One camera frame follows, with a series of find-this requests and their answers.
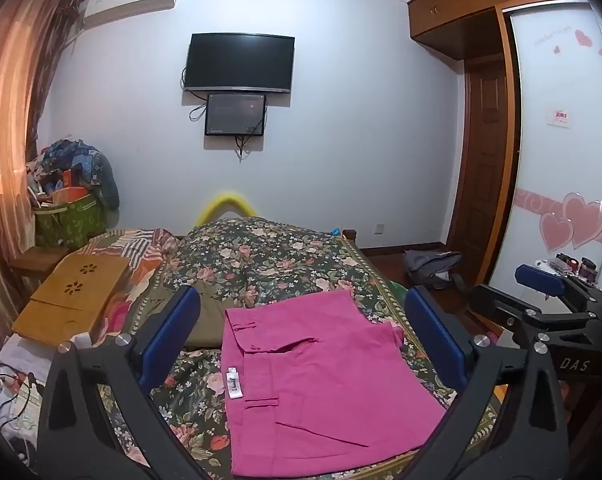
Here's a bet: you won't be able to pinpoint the pile of clothes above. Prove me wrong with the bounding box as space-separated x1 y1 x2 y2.
25 137 120 211

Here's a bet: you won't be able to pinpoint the grey backpack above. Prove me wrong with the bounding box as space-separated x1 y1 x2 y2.
403 249 464 291

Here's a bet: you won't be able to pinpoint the yellow hoop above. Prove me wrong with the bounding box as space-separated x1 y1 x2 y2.
193 191 257 228

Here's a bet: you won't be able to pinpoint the pink pants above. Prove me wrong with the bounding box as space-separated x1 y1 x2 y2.
222 290 449 478

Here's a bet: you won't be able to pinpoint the green storage box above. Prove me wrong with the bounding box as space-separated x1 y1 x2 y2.
34 195 108 250

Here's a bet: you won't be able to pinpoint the white cloth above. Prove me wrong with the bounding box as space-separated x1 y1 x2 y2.
0 332 57 386

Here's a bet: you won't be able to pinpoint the red white door sticker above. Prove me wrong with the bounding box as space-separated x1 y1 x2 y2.
546 107 574 131

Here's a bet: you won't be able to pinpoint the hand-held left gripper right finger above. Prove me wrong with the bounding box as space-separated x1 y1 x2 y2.
401 285 570 480

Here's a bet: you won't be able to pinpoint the pink striped curtain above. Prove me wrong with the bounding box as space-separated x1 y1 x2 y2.
0 0 87 351

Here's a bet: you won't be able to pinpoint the wooden stool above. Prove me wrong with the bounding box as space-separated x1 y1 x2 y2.
8 246 64 276

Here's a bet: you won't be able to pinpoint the thin black cable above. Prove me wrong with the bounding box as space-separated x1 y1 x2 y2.
0 371 48 422

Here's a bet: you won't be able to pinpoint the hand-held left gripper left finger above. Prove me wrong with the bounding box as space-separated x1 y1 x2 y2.
35 285 217 480

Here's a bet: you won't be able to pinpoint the dark floral blanket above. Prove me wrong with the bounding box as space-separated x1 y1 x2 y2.
96 216 506 480

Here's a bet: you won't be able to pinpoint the wooden lap desk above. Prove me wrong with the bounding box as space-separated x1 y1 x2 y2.
12 252 132 348

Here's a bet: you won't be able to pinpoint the olive green pants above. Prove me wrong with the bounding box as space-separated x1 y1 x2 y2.
141 280 262 348

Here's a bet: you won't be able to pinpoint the striped patchwork bedsheet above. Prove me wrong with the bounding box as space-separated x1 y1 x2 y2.
84 227 179 301

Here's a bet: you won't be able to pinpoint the small black wall monitor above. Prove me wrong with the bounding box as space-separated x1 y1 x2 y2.
204 92 268 137

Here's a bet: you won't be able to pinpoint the black wall television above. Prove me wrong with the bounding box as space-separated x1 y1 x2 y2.
183 33 296 95

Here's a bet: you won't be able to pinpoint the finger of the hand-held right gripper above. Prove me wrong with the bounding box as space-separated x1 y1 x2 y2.
514 264 602 313
468 285 599 333

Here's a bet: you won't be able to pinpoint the wooden overhead cabinet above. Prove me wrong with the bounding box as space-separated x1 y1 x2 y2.
407 0 589 61

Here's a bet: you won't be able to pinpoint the wooden wardrobe with sliding door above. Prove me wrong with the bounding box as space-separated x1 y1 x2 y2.
481 0 602 296

